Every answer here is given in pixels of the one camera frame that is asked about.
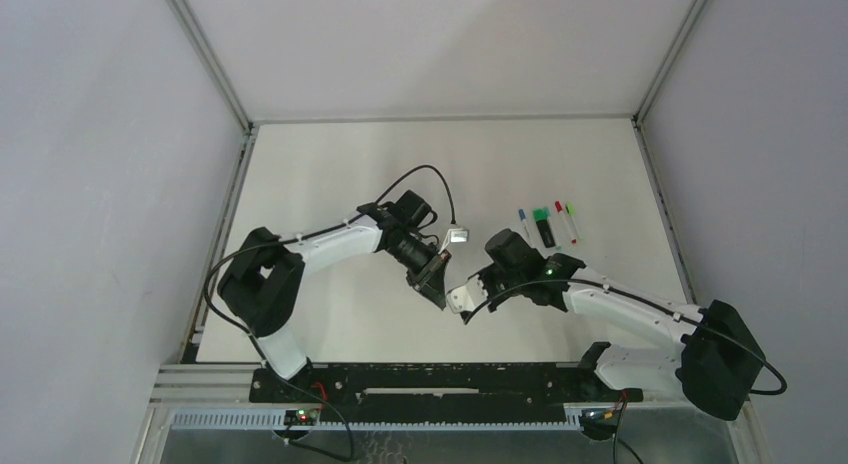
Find white pen blue end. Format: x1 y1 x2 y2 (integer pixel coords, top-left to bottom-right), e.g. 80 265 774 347
518 208 535 247

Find white pen red end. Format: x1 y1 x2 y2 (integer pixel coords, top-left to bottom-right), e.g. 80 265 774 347
555 201 579 245

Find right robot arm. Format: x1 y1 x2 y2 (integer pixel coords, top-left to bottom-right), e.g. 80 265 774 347
446 229 766 421

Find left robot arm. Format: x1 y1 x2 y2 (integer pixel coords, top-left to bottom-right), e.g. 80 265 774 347
216 190 451 380

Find small circuit board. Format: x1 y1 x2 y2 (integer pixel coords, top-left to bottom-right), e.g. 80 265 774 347
283 409 320 427

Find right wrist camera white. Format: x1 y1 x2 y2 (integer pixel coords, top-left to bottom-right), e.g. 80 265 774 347
445 276 488 314

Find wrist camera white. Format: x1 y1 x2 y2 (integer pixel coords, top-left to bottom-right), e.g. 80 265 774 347
439 226 470 253
445 276 488 314

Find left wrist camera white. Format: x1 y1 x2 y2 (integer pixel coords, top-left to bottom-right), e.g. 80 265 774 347
439 226 470 253

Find left camera black cable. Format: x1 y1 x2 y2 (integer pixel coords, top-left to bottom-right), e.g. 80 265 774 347
202 164 460 356

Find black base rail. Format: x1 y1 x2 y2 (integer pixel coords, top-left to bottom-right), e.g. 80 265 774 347
249 362 620 425

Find aluminium frame rails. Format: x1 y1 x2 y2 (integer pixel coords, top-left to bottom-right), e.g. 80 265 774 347
135 363 769 463

